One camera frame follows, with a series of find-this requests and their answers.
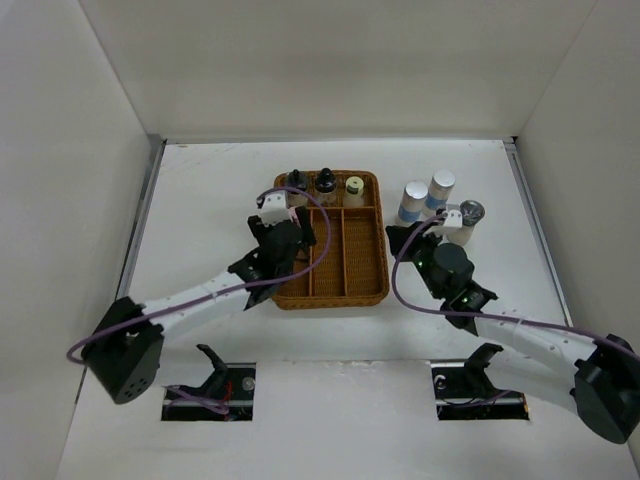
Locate black-lid jar beige contents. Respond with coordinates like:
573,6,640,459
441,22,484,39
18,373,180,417
314,167,337,206

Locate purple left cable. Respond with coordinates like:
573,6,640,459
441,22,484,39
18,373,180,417
66,187,331,415

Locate yellow-lid white jar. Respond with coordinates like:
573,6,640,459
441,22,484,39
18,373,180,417
343,176,364,208

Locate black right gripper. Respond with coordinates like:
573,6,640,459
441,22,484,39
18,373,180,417
385,221,445,300

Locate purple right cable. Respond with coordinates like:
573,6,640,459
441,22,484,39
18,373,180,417
391,209,640,357

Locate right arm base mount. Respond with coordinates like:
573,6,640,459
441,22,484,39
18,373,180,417
431,343,529,421

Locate purple cable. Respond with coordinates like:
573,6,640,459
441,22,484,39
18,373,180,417
391,209,640,357
66,187,331,415

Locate black-lid jar white powder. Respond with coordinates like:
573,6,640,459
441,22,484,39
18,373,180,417
285,169,309,207

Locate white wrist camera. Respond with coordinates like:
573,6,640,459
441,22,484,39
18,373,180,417
433,204,463,236
256,190,290,227

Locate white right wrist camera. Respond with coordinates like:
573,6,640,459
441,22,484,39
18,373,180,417
433,204,463,236

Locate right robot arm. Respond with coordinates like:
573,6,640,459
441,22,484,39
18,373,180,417
385,221,639,444

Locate pink-lid spice bottle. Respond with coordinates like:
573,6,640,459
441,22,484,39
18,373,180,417
289,207,302,227

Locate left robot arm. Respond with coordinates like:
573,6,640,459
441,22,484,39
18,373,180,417
80,207,316,405

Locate silver-lid jar blue label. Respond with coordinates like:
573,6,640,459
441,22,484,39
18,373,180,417
395,181,428,226

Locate clear-cap white salt bottle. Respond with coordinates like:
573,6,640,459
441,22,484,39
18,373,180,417
448,199,486,247

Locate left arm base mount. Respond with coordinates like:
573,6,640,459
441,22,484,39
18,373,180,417
161,344,257,422

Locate brown wicker tray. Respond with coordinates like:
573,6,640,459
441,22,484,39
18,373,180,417
273,170,389,310

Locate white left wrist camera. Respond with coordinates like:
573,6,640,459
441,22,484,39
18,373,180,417
256,190,290,227

